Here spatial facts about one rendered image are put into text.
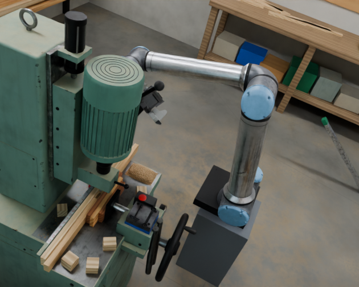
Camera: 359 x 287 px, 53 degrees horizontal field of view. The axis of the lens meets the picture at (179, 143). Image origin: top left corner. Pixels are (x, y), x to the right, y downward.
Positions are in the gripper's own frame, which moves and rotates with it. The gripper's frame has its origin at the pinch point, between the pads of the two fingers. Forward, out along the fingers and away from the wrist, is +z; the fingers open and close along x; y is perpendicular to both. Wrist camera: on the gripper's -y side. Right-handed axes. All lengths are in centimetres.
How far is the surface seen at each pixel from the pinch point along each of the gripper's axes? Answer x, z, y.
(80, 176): 6.7, -8.6, -34.7
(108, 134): -3.5, 13.7, -14.3
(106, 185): 14.2, -3.4, -28.6
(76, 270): 27, 12, -52
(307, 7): 65, -240, 204
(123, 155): 6.3, 7.3, -15.7
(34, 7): -88, -242, -21
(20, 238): 13, -13, -69
